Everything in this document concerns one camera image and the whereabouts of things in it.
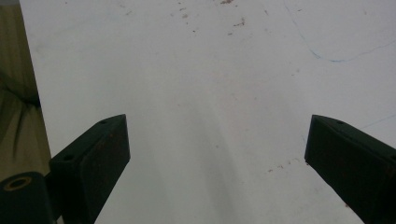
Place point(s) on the khaki pants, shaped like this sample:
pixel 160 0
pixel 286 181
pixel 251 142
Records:
pixel 15 124

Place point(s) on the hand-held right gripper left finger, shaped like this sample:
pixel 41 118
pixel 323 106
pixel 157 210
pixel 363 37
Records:
pixel 90 168

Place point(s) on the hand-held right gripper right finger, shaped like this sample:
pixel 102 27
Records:
pixel 351 165

